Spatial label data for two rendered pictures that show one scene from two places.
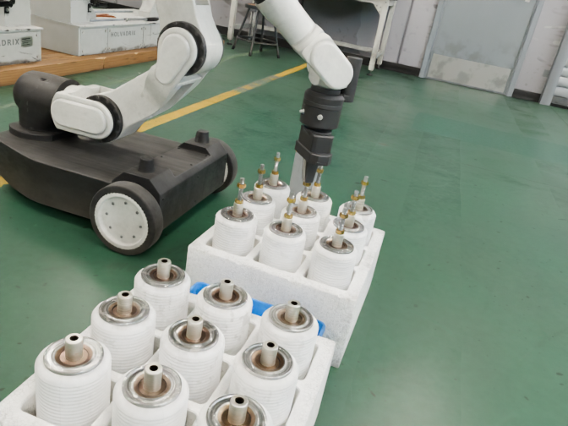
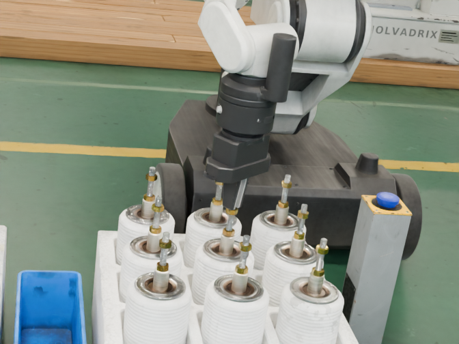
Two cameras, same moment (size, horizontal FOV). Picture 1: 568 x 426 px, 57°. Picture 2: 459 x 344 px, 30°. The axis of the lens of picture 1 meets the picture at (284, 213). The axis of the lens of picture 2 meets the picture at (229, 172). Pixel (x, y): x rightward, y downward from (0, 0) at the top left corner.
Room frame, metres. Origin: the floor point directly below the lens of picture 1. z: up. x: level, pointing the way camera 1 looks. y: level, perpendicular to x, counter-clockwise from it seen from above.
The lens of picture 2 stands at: (0.57, -1.13, 0.90)
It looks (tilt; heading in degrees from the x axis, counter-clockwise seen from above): 22 degrees down; 62
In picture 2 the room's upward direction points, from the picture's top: 8 degrees clockwise
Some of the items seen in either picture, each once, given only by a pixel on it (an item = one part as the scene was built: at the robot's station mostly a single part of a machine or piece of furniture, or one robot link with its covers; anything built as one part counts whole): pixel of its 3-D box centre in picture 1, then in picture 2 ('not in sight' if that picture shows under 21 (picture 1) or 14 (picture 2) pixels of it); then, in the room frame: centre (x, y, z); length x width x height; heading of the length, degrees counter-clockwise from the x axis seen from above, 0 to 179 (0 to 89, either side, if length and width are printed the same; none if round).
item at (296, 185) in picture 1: (300, 200); (369, 282); (1.45, -0.04, 0.16); 0.07 x 0.07 x 0.31; 75
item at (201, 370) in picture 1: (188, 381); not in sight; (0.63, 0.10, 0.16); 0.10 x 0.10 x 0.18
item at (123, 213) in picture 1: (126, 218); (167, 209); (1.24, 0.41, 0.10); 0.20 x 0.05 x 0.20; 77
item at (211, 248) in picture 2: (301, 211); (225, 250); (1.15, -0.04, 0.25); 0.08 x 0.08 x 0.01
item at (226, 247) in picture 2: (302, 206); (227, 243); (1.15, -0.04, 0.26); 0.02 x 0.02 x 0.03
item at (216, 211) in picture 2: (258, 193); (216, 211); (1.18, 0.07, 0.26); 0.02 x 0.02 x 0.03
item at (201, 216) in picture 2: (257, 198); (215, 218); (1.18, 0.07, 0.25); 0.08 x 0.08 x 0.01
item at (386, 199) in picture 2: not in sight; (386, 201); (1.45, -0.04, 0.32); 0.04 x 0.04 x 0.02
